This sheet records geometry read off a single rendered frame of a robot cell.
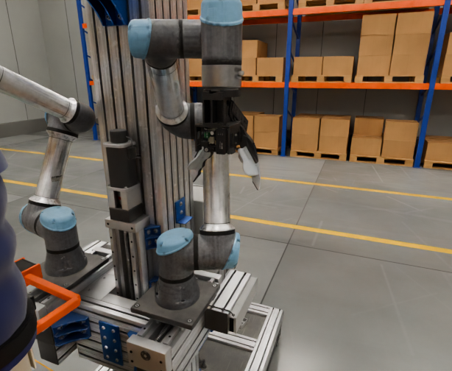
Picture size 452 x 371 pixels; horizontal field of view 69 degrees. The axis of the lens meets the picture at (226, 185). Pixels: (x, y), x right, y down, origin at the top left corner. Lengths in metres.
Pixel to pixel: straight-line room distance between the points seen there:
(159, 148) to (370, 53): 6.53
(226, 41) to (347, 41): 8.16
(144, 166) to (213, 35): 0.69
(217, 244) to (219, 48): 0.62
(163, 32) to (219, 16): 0.15
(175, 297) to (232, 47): 0.77
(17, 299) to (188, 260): 0.50
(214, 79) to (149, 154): 0.62
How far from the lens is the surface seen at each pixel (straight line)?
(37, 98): 1.26
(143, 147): 1.20
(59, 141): 1.45
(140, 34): 0.73
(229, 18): 0.63
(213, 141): 0.63
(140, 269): 1.31
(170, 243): 1.03
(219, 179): 1.04
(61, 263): 1.40
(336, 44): 8.76
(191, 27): 0.73
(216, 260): 1.05
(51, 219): 1.34
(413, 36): 7.49
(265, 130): 7.77
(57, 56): 12.79
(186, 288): 1.11
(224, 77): 0.62
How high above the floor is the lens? 1.75
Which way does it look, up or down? 18 degrees down
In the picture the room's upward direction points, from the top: straight up
